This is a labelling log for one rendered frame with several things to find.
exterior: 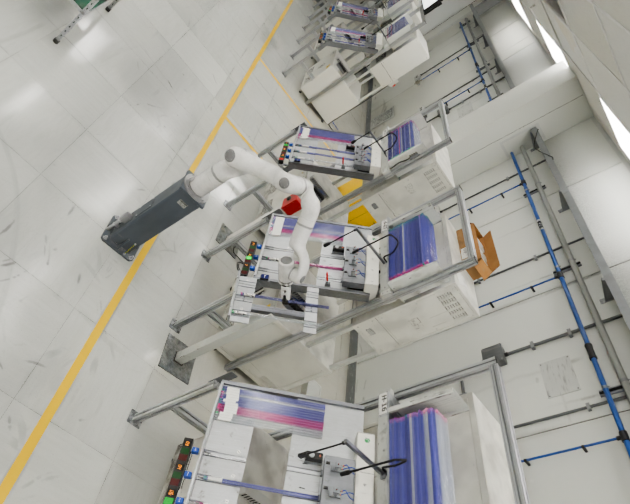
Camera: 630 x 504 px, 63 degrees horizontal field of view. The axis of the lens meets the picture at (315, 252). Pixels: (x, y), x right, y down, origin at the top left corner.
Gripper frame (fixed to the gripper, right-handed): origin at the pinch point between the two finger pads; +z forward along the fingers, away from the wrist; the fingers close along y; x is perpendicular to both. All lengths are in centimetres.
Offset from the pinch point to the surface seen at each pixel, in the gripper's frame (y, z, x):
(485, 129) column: 324, 55, -189
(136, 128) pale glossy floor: 153, -12, 131
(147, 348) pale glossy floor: -9, 45, 83
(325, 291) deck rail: 18.2, 9.3, -22.7
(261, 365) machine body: 16, 88, 17
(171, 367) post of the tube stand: -11, 59, 69
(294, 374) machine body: 14, 93, -7
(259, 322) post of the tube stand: -5.5, 14.7, 14.1
